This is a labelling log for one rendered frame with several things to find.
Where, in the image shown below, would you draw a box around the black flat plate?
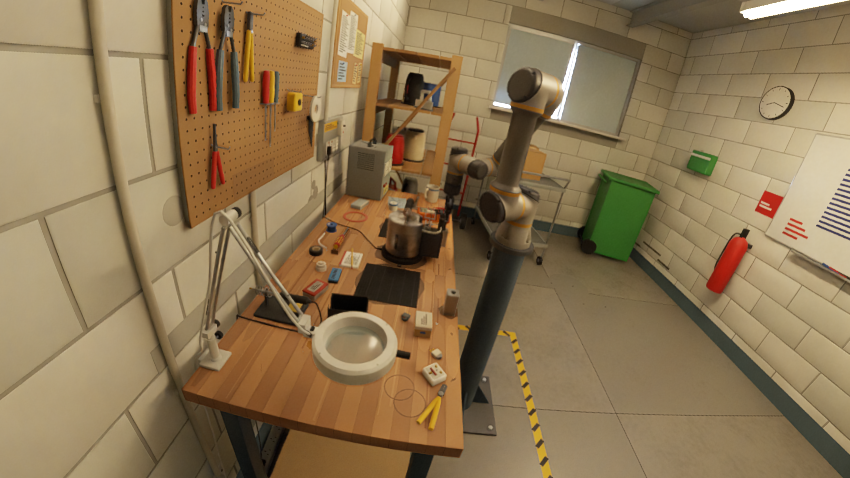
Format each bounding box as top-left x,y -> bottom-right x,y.
253,290 -> 315,327

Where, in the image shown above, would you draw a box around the black kettle base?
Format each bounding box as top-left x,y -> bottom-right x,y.
381,246 -> 428,268

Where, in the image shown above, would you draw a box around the small red-handled cutters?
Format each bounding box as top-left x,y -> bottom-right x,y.
209,123 -> 231,191

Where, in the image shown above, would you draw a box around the cork notice board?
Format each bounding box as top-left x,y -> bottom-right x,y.
329,0 -> 370,90

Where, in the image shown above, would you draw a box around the yellow-handled wire stripper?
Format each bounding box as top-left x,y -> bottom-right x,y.
240,11 -> 265,85

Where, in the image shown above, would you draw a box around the black small stand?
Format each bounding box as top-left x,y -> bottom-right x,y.
327,292 -> 371,317

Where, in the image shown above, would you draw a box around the white wall socket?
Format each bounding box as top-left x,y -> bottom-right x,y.
316,117 -> 344,164

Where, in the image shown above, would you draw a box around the white cylindrical canister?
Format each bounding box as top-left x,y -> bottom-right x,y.
402,126 -> 427,164

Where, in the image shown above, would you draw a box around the cardboard box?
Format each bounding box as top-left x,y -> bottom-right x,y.
520,144 -> 548,183

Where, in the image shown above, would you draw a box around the window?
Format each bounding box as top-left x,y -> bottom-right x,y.
489,24 -> 643,142

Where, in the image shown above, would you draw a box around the green wall box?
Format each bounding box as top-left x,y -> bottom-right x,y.
685,149 -> 720,178

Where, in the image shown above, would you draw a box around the white wall pipe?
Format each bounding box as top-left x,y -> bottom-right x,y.
85,0 -> 224,478

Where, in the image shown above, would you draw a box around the large red-handled pliers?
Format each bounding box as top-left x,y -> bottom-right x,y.
185,0 -> 219,116

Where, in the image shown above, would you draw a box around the yellow-handled pliers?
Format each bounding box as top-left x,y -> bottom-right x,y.
415,383 -> 449,432

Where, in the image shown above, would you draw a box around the red wall sign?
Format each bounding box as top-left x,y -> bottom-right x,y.
754,190 -> 786,220

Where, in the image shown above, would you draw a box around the black ribbed mat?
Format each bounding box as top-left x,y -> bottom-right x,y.
354,262 -> 422,309

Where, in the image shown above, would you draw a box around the round wall clock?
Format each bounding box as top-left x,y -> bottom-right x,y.
757,84 -> 797,122

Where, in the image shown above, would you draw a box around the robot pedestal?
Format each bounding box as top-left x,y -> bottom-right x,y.
459,242 -> 533,437

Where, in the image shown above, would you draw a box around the green wheelie bin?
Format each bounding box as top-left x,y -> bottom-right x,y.
576,168 -> 661,263

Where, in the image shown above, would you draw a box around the red fire extinguisher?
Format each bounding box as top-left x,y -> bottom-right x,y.
704,228 -> 754,295

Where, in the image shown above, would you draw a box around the ceiling light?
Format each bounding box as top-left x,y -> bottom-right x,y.
738,0 -> 850,22

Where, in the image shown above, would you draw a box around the grey power supply box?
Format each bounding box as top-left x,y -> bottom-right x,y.
345,138 -> 395,202

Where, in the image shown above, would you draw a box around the steel kettle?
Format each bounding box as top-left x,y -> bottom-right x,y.
385,208 -> 427,260

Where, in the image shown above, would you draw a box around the white magnifier lamp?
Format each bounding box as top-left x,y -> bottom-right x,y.
198,207 -> 412,387

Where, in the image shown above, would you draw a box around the wooden shelf unit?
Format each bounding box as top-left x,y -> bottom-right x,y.
361,42 -> 465,189

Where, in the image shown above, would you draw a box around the metal trolley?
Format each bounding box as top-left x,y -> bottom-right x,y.
474,171 -> 572,267

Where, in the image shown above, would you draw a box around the white wall board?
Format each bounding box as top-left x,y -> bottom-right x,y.
764,132 -> 850,284

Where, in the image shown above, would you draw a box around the grey-handled pliers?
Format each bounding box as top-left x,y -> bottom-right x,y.
215,4 -> 241,113

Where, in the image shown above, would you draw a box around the brown pegboard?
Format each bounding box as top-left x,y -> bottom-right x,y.
165,0 -> 325,230

